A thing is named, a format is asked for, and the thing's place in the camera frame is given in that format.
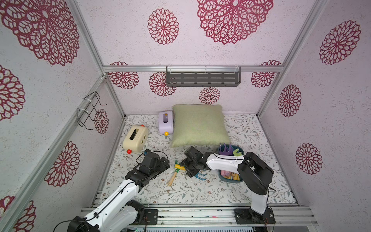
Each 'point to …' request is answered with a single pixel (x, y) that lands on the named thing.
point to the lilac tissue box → (165, 123)
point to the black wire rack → (88, 108)
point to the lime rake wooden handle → (235, 152)
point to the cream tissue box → (135, 138)
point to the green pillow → (198, 124)
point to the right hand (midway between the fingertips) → (178, 166)
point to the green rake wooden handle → (177, 170)
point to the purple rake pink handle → (225, 152)
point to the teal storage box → (233, 150)
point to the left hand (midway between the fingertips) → (165, 164)
